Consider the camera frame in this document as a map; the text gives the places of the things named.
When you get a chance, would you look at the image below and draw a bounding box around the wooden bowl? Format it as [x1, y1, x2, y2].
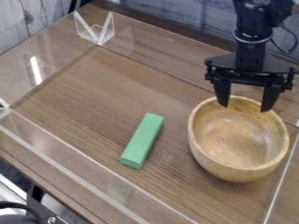
[188, 95, 289, 183]

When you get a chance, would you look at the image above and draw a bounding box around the clear acrylic corner bracket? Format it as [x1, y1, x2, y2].
[73, 11, 114, 46]

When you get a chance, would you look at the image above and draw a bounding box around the black table leg frame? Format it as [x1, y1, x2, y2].
[26, 185, 69, 224]

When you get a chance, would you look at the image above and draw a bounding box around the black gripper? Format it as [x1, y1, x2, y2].
[204, 42, 297, 112]

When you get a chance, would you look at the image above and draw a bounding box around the clear acrylic enclosure wall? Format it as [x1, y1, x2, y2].
[0, 108, 198, 224]

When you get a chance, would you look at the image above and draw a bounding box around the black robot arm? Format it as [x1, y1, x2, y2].
[204, 0, 299, 112]

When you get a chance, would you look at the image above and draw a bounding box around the black cable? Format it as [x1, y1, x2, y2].
[0, 200, 30, 224]

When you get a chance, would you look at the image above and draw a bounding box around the green rectangular block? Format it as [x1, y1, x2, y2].
[120, 113, 164, 169]

